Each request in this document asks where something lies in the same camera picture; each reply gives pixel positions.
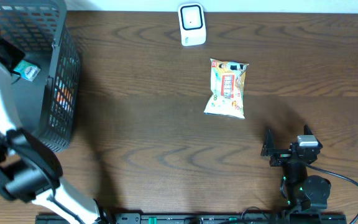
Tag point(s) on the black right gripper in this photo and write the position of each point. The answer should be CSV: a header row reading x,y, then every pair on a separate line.
x,y
268,149

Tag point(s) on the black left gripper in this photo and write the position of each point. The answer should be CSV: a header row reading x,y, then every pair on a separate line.
x,y
12,53

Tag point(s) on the small teal tissue pack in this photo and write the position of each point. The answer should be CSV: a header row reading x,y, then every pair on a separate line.
x,y
27,70

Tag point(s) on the yellow snack bag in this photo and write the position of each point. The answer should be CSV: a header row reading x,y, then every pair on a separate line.
x,y
227,88

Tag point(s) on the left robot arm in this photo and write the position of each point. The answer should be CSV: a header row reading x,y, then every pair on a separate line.
x,y
29,170

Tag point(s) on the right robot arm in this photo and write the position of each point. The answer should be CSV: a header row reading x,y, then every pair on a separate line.
x,y
305,193

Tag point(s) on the white barcode scanner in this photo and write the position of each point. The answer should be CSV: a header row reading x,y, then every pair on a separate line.
x,y
192,24

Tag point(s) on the dark grey plastic basket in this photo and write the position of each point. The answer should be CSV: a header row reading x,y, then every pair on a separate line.
x,y
45,105

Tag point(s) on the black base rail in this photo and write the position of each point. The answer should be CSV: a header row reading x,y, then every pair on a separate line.
x,y
251,218

